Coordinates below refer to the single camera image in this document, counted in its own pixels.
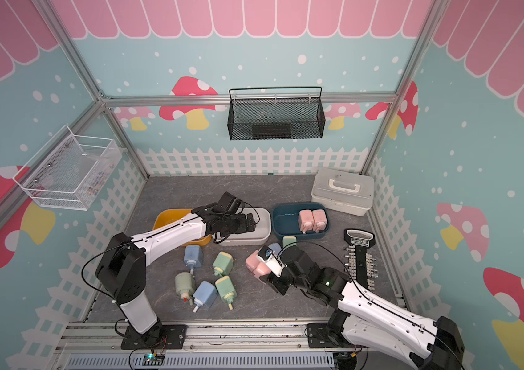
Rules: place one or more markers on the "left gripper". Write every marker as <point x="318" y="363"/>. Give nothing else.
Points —
<point x="242" y="224"/>

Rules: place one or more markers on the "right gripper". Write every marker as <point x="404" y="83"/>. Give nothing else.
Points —
<point x="273" y="283"/>

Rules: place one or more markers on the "white plastic storage box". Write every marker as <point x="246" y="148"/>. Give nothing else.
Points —
<point x="257" y="237"/>

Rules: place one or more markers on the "pink pencil sharpener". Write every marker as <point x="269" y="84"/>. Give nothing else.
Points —
<point x="320" y="220"/>
<point x="306" y="221"/>
<point x="261" y="271"/>
<point x="253" y="263"/>

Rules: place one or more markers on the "yellow plastic storage box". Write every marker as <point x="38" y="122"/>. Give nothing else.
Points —
<point x="172" y="215"/>

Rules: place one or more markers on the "dark teal storage box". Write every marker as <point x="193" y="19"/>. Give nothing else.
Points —
<point x="285" y="220"/>

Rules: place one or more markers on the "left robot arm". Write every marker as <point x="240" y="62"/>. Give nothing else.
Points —
<point x="122" y="268"/>

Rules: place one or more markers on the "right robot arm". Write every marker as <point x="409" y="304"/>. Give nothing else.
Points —
<point x="364" y="319"/>

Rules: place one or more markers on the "blue pencil sharpener left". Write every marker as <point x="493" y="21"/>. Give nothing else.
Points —
<point x="193" y="257"/>

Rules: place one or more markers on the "blue pencil sharpener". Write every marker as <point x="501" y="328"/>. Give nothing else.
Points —
<point x="193" y="257"/>
<point x="204" y="296"/>
<point x="275" y="248"/>

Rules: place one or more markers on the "green pencil sharpener middle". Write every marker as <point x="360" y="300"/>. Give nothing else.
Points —
<point x="223" y="264"/>

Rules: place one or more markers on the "green pencil sharpener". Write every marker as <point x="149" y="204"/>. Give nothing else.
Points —
<point x="226" y="291"/>
<point x="289" y="241"/>
<point x="223" y="264"/>

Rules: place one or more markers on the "green pencil sharpener upper right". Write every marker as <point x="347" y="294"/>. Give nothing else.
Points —
<point x="289" y="241"/>

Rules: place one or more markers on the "blue pencil sharpener centre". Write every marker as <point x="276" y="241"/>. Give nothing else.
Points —
<point x="275" y="248"/>

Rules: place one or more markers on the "green pencil sharpener lower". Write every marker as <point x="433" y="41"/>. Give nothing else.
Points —
<point x="226" y="291"/>

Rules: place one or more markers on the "blue pencil sharpener lower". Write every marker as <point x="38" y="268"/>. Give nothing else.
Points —
<point x="204" y="296"/>

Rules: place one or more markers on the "rack of metal bits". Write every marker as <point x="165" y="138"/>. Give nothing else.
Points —
<point x="360" y="261"/>

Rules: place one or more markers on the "pale green round sharpener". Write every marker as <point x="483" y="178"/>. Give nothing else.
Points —
<point x="185" y="286"/>

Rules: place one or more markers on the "translucent plastic lidded case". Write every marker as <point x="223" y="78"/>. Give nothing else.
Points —
<point x="342" y="191"/>

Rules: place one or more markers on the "small green circuit board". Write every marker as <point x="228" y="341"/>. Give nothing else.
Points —
<point x="153" y="359"/>

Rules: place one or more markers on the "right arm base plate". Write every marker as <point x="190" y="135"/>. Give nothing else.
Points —
<point x="319" y="336"/>

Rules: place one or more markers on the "black wire mesh basket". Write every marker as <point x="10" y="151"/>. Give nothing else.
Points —
<point x="276" y="113"/>

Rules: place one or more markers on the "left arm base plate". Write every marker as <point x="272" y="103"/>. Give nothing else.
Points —
<point x="160" y="336"/>

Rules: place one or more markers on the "white wire mesh basket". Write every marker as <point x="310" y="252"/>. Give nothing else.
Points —
<point x="69" y="171"/>

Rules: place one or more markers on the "grey slotted cable duct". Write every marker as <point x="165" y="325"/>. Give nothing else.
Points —
<point x="235" y="360"/>

